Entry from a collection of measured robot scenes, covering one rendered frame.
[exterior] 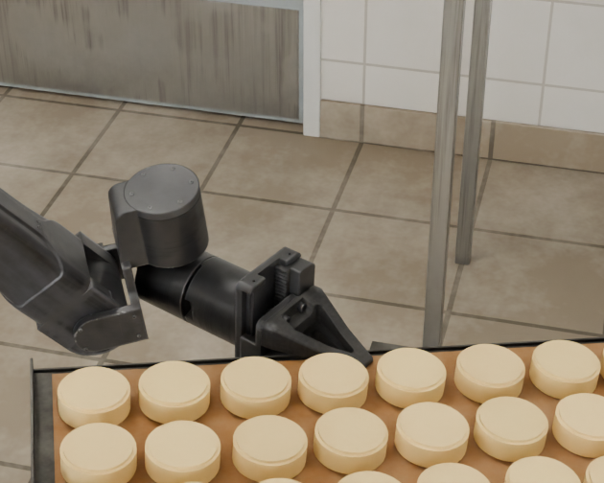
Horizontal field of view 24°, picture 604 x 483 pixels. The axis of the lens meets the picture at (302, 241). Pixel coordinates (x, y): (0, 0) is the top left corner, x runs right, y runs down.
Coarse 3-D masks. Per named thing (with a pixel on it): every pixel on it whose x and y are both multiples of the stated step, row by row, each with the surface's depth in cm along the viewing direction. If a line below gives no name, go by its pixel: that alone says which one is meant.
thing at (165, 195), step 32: (128, 192) 105; (160, 192) 104; (192, 192) 104; (128, 224) 104; (160, 224) 104; (192, 224) 105; (128, 256) 106; (160, 256) 106; (192, 256) 107; (128, 288) 107; (96, 320) 107; (128, 320) 108
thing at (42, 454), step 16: (384, 352) 105; (432, 352) 105; (32, 368) 99; (48, 368) 100; (64, 368) 101; (80, 368) 101; (112, 368) 101; (128, 368) 102; (144, 368) 102; (32, 384) 97; (48, 384) 99; (32, 400) 96; (48, 400) 98; (32, 416) 95; (48, 416) 97; (32, 432) 93; (48, 432) 95; (32, 448) 92; (48, 448) 94; (32, 464) 91; (48, 464) 93; (32, 480) 90; (48, 480) 91
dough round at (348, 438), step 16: (336, 416) 95; (352, 416) 95; (368, 416) 96; (320, 432) 94; (336, 432) 94; (352, 432) 94; (368, 432) 94; (384, 432) 94; (320, 448) 94; (336, 448) 93; (352, 448) 93; (368, 448) 93; (384, 448) 94; (336, 464) 93; (352, 464) 93; (368, 464) 93
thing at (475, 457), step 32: (448, 352) 105; (448, 384) 102; (128, 416) 97; (224, 416) 98; (288, 416) 98; (320, 416) 98; (384, 416) 99; (224, 448) 95; (480, 448) 96; (544, 448) 97; (64, 480) 91; (224, 480) 92; (320, 480) 93; (416, 480) 93
